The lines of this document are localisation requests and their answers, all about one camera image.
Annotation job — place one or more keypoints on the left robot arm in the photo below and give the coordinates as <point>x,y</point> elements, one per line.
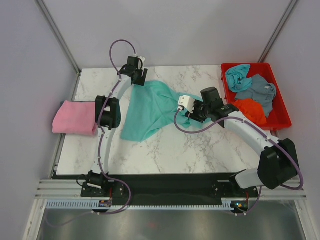
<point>108,116</point>

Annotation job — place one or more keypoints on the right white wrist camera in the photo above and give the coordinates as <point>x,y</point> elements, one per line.
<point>186,102</point>

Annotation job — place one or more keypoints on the right white cable duct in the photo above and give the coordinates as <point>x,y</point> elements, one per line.
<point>242,205</point>

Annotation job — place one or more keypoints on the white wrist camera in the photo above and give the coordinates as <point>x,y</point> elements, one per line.
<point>186,102</point>
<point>141,61</point>

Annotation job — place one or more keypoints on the teal t shirt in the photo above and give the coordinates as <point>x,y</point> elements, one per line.
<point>151,108</point>

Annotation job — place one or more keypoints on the white cable duct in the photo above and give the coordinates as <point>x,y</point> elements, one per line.
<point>242,205</point>
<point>83,204</point>

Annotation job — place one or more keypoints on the grey t shirt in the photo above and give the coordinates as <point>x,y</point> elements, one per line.
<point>261,92</point>

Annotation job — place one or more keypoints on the left corner metal post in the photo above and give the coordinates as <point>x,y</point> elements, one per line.
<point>58,35</point>

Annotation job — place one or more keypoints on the pink folded t shirt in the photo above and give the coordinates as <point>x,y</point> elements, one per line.
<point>75,118</point>

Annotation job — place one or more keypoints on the light blue t shirt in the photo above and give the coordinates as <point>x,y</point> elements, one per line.
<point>237,78</point>

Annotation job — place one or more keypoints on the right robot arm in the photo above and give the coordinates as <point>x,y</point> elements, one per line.
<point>278,160</point>

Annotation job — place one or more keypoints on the left white cable duct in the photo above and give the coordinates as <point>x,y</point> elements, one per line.
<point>83,204</point>

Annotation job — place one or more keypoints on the red plastic bin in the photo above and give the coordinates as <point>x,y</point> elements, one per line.
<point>278,118</point>

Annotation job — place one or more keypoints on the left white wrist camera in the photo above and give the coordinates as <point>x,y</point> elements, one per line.
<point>141,61</point>

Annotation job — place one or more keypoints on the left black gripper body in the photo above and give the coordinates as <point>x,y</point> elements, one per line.
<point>139,73</point>

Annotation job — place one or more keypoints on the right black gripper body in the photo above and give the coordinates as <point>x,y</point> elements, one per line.
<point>201,112</point>

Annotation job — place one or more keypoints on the orange t shirt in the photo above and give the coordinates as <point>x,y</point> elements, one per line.
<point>252,110</point>

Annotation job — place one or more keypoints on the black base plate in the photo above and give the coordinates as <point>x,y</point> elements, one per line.
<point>161,188</point>

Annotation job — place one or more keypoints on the right corner metal post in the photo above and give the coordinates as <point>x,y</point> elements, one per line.
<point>292,5</point>

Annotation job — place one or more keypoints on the corner metal post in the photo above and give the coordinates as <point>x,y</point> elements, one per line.
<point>58,35</point>
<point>292,5</point>

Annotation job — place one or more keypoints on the aluminium rail frame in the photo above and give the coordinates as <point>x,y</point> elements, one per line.
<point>69,189</point>

